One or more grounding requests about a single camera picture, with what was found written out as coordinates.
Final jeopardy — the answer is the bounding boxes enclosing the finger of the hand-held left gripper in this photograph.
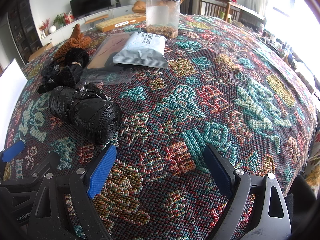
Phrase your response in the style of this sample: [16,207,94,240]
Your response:
[0,139,26,180]

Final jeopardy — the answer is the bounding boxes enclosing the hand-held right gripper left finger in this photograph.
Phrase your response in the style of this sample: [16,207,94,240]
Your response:
[27,144,117,240]

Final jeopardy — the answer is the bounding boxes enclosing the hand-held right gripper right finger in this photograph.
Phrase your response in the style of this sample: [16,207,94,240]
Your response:
[202,144,292,240]

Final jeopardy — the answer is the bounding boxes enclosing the black trash bag roll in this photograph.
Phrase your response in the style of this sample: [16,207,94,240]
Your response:
[48,81,122,145]

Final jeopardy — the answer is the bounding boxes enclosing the white cardboard box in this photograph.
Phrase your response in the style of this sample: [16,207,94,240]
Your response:
[0,58,28,152]

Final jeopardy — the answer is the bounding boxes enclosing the black fuzzy cloth bundle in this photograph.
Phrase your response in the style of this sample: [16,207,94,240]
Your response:
[37,47,90,93]

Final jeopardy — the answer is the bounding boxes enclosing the clear bag with brown sheet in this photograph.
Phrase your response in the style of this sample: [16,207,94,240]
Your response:
[79,33,133,83]

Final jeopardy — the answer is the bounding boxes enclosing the brown knitted cloth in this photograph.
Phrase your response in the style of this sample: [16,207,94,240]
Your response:
[54,23,92,58]

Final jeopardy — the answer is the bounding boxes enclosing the grey wet wipes packet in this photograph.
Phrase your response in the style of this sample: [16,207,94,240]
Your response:
[112,31,169,69]

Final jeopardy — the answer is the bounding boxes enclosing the colourful woven patterned blanket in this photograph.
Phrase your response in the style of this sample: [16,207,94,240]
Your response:
[0,14,317,240]

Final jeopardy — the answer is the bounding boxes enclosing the brown cardboard box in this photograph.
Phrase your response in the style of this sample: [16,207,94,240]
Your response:
[28,42,54,62]

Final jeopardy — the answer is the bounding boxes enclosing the black glass display cabinet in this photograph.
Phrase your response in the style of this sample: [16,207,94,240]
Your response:
[5,0,42,66]

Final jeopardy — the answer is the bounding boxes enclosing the red flowers in vase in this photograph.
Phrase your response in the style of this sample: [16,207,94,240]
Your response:
[38,18,51,37]

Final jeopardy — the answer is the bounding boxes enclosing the green plant with red decoration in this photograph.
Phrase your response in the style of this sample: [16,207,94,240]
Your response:
[53,12,75,28]

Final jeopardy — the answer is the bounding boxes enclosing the pile of small bottles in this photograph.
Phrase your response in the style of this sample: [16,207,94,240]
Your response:
[232,17,310,80]

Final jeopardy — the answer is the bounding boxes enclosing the white television cabinet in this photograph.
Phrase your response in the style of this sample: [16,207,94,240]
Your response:
[40,4,140,47]

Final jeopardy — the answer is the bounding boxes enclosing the flat yellow box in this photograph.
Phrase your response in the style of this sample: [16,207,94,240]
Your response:
[95,13,146,33]

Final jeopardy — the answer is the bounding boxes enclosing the wooden bench with metal legs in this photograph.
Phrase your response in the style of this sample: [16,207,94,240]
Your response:
[84,14,110,26]

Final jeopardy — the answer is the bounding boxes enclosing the wooden slatted rack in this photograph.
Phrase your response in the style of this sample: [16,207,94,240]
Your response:
[199,0,266,28]

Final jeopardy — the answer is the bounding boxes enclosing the black flat television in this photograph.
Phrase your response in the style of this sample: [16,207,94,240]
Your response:
[69,0,111,19]

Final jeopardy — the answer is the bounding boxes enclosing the clear jar with black lid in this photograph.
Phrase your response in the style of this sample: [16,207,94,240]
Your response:
[145,0,181,39]

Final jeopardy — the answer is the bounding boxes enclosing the orange lounge chair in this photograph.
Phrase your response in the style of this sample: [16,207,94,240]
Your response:
[132,0,188,14]

